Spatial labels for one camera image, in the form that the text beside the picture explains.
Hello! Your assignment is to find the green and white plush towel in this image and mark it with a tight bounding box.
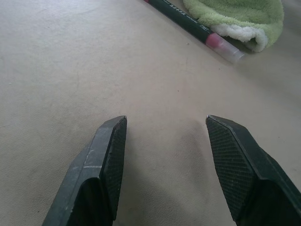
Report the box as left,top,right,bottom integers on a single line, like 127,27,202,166
182,0,284,53

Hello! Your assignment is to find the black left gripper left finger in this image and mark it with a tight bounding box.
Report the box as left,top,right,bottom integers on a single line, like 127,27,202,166
41,115,128,226

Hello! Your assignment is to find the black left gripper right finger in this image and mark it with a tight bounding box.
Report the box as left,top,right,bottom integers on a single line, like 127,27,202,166
206,114,301,226

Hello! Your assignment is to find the black pen with clear cap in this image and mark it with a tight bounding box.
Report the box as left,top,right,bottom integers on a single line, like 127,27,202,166
143,0,245,65

